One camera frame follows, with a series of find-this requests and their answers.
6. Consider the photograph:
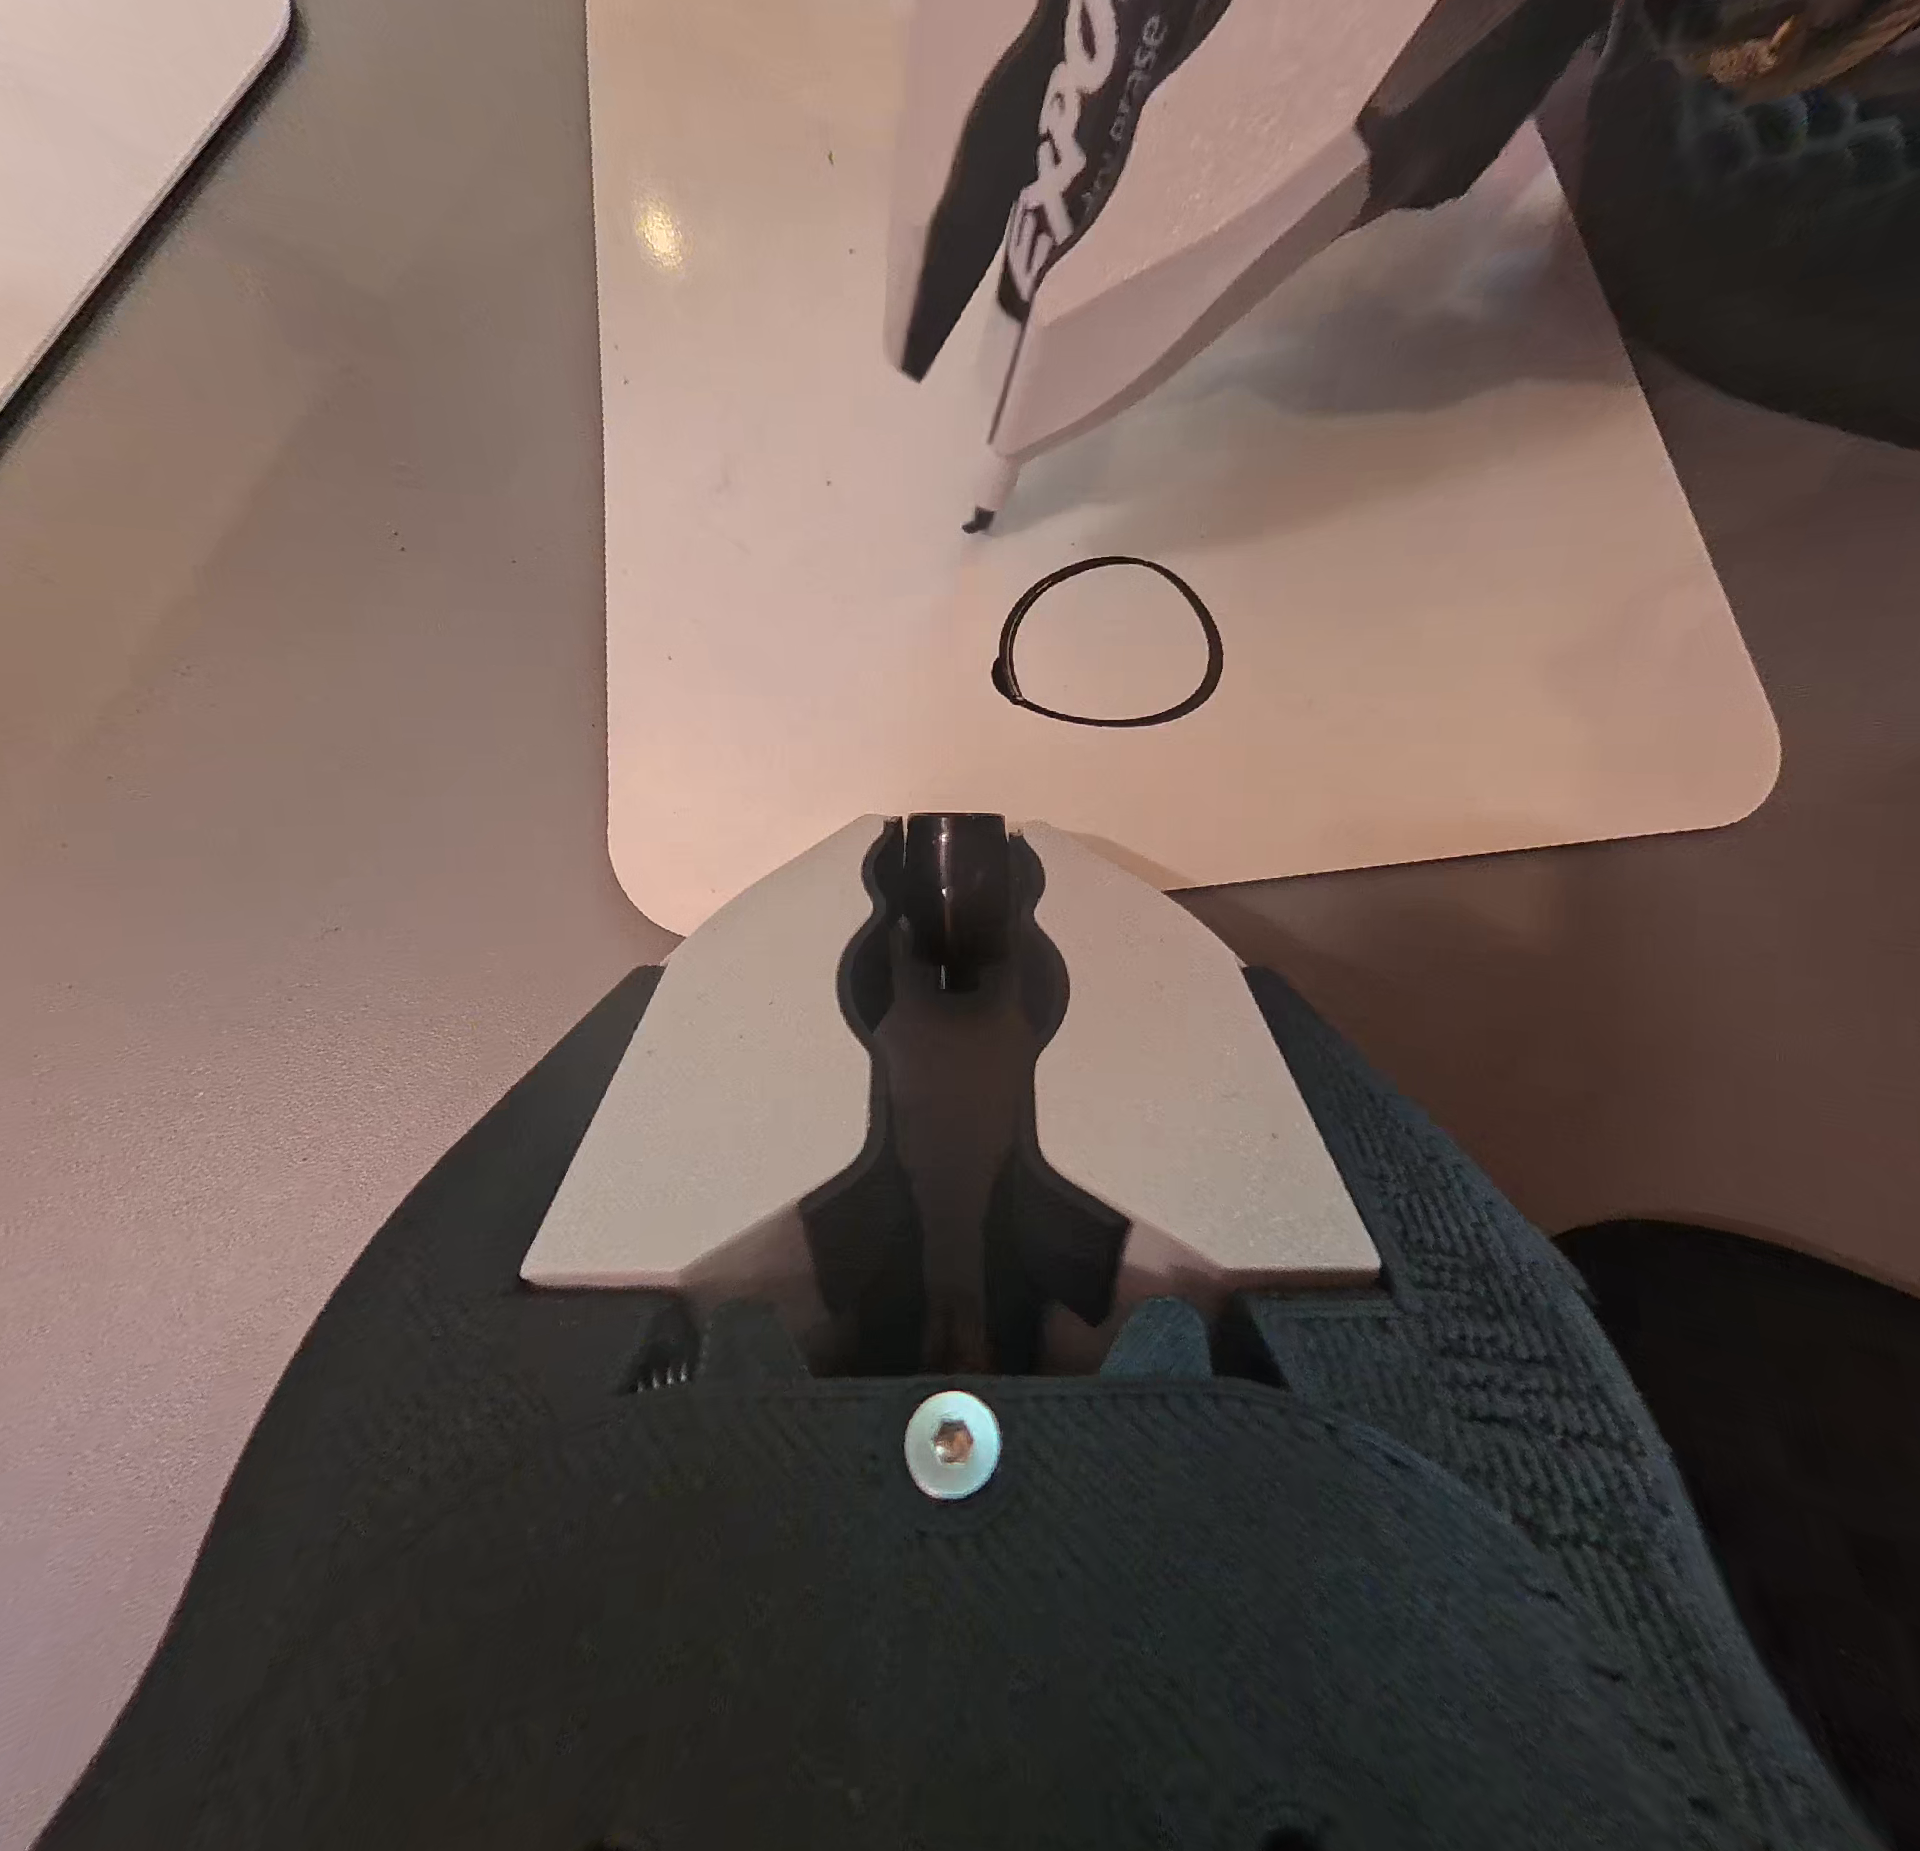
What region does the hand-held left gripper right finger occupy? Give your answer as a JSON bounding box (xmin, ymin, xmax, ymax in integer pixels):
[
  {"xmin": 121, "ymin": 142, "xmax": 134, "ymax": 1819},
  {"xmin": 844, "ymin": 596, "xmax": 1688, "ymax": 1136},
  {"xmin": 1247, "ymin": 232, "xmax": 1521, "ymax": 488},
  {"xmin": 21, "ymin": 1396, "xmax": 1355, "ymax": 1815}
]
[{"xmin": 982, "ymin": 816, "xmax": 1386, "ymax": 1366}]

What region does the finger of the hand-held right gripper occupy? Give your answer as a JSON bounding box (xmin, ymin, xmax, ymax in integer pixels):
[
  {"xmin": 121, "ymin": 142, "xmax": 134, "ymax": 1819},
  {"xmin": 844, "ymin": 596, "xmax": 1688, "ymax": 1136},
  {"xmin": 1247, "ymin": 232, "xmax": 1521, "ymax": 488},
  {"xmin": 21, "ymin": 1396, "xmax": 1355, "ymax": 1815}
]
[
  {"xmin": 995, "ymin": 0, "xmax": 1613, "ymax": 458},
  {"xmin": 884, "ymin": 0, "xmax": 1103, "ymax": 384}
]

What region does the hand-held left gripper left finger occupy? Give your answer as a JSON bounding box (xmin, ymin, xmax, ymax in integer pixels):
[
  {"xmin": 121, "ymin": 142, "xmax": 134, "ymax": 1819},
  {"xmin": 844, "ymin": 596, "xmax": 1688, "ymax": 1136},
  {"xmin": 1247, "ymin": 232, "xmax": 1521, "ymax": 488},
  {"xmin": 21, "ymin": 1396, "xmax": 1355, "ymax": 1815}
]
[{"xmin": 515, "ymin": 814, "xmax": 936, "ymax": 1370}]

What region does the black dry erase marker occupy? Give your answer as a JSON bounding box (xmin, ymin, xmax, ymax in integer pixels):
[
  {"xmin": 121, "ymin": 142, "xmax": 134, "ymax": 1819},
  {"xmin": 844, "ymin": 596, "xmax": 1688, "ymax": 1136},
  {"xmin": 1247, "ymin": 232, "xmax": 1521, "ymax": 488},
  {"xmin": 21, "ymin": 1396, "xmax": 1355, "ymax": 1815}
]
[{"xmin": 960, "ymin": 0, "xmax": 1269, "ymax": 536}]

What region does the black marker cap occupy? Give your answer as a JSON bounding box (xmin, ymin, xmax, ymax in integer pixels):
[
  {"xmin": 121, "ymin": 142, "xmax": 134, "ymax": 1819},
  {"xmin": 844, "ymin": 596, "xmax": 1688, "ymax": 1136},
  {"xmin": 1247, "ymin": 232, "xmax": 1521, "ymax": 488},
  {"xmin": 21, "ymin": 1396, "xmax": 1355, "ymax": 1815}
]
[{"xmin": 904, "ymin": 814, "xmax": 1009, "ymax": 992}]

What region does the white whiteboard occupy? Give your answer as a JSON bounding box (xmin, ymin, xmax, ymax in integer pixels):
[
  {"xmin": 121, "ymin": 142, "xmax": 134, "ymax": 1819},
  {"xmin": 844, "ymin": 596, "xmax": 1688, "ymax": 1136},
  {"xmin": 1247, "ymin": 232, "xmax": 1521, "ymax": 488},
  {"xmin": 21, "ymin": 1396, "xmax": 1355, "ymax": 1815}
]
[
  {"xmin": 582, "ymin": 0, "xmax": 1782, "ymax": 938},
  {"xmin": 0, "ymin": 0, "xmax": 294, "ymax": 414}
]

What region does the person's dark clothing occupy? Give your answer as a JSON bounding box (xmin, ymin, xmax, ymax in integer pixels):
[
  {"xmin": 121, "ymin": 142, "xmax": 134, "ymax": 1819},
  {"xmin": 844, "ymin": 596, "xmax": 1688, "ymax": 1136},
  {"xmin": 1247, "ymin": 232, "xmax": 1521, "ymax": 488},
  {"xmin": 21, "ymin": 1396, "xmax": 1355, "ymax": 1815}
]
[{"xmin": 1551, "ymin": 1218, "xmax": 1920, "ymax": 1851}]

